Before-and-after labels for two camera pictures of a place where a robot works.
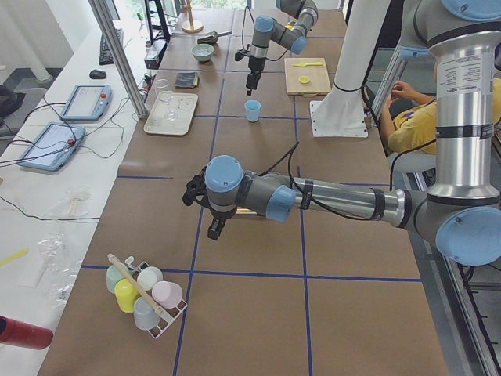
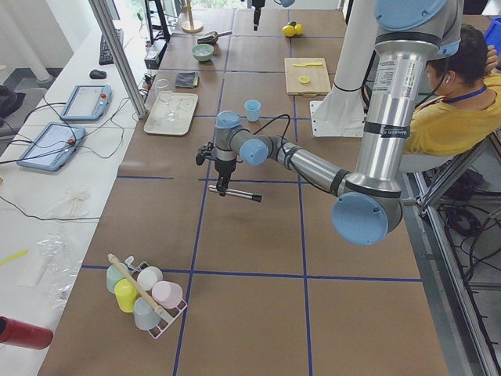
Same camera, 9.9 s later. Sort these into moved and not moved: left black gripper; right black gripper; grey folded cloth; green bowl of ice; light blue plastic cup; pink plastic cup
Moved: right black gripper; left black gripper
Not moved: grey folded cloth; green bowl of ice; pink plastic cup; light blue plastic cup
